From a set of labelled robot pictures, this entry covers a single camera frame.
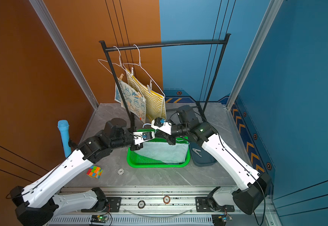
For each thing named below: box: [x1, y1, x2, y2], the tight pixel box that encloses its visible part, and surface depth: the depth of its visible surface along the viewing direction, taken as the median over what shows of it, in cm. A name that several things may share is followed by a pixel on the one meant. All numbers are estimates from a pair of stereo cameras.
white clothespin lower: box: [146, 79, 153, 93], surface depth 79 cm
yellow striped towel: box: [125, 68, 167, 122], surface depth 83 cm
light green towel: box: [134, 141, 190, 164], surface depth 83 cm
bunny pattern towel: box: [114, 78, 147, 124], surface depth 87 cm
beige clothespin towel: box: [192, 148, 202, 158], surface depth 93 cm
